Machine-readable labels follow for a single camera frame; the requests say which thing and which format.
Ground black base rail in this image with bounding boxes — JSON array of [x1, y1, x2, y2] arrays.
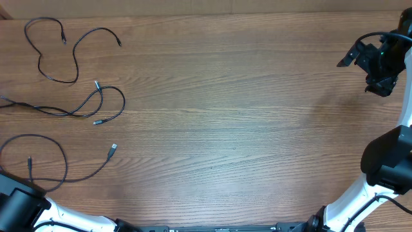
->
[[114, 215, 332, 232]]

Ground black USB cable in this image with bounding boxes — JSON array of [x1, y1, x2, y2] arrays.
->
[[0, 133, 118, 193]]

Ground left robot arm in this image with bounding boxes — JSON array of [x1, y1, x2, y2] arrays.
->
[[1, 171, 142, 232]]

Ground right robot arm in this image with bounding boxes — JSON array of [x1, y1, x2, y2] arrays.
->
[[275, 8, 411, 231]]

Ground black cable silver plugs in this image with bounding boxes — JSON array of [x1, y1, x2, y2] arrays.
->
[[1, 81, 126, 126]]

